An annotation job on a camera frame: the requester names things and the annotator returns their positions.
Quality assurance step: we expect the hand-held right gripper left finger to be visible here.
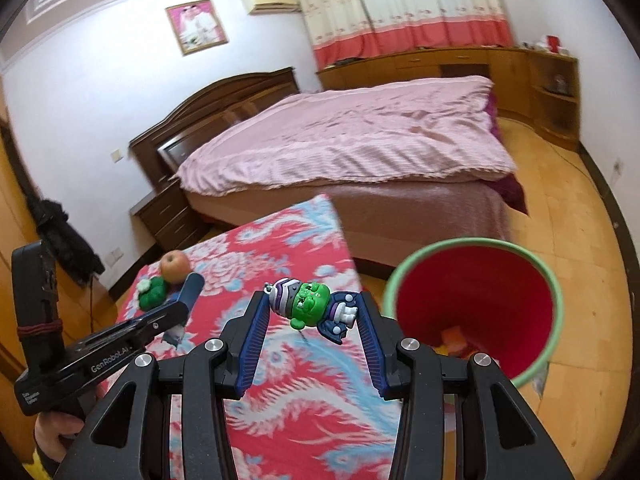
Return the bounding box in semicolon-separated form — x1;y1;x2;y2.
52;290;273;480

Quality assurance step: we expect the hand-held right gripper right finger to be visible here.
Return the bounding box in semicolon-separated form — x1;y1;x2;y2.
356;290;576;480

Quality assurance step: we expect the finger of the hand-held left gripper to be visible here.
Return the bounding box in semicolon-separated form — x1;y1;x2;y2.
165;272;206;328

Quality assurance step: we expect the green toy figure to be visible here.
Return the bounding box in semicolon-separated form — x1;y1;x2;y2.
265;277;360;345

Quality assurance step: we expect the green bin with red liner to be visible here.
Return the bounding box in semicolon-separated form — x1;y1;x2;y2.
382;237;563;388

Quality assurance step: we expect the person's left hand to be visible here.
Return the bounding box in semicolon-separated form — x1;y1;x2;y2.
32;407;86;463

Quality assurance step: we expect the red apple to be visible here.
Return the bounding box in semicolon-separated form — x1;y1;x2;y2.
160;250;191;282

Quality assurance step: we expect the green toy pepper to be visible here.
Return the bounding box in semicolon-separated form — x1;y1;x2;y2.
137;277;171;312

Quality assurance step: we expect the dark wooden nightstand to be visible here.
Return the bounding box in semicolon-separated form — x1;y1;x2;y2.
131;177;211;256

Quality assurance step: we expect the dark hanging coat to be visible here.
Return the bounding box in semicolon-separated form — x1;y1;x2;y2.
36;199;103;286

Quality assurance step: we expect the red floral tablecloth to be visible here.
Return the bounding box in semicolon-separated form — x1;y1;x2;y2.
97;194;406;480

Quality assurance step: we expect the bed with pink blanket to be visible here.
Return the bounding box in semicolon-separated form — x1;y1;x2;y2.
182;87;528;281

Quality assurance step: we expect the dark wooden headboard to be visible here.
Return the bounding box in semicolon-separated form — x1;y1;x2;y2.
129;66;301;193

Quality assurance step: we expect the bed with pink cover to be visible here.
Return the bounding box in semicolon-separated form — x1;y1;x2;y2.
172;76;518;198

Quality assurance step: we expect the framed portrait photo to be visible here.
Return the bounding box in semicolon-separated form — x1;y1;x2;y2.
166;0;229;57

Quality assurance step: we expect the wooden corner shelf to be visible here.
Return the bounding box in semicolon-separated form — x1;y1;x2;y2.
525;50;581;151

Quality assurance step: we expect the cream and red curtain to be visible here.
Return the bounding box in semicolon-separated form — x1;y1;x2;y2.
350;0;516;58
292;0;373;68

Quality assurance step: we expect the long wooden cabinet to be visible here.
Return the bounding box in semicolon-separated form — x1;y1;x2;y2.
316;47;533;123

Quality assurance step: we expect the wall air conditioner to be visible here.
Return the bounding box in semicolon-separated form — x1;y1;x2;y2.
241;0;302;16

